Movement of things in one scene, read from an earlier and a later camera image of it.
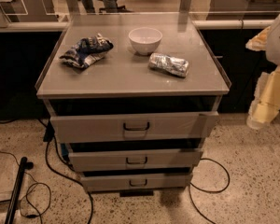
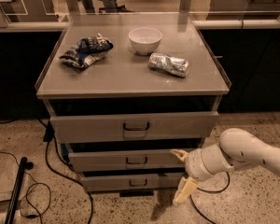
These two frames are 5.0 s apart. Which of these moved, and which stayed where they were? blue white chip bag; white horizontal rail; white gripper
Moved: white gripper
Stayed: blue white chip bag; white horizontal rail
